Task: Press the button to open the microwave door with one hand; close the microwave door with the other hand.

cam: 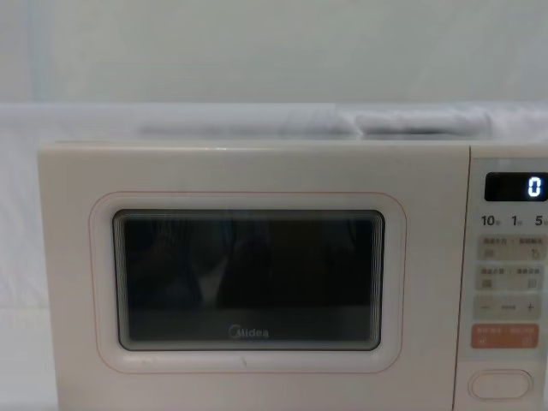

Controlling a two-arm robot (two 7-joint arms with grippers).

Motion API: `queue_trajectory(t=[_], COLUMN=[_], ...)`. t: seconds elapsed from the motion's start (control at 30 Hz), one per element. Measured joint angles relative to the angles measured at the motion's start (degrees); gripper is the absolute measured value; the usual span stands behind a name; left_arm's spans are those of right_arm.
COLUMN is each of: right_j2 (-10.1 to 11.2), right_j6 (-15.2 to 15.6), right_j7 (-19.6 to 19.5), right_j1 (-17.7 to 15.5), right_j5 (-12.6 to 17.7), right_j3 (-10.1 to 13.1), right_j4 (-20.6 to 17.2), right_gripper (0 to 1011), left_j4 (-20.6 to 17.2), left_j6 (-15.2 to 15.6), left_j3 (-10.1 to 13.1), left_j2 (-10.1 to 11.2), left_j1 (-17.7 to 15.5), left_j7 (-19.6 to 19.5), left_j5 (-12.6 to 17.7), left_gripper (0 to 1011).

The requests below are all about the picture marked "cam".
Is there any cream microwave oven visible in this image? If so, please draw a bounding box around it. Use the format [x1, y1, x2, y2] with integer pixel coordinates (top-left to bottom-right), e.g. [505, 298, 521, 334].
[37, 140, 548, 411]

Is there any microwave control panel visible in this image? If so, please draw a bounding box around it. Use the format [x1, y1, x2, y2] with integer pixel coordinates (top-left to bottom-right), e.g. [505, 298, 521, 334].
[456, 157, 548, 411]

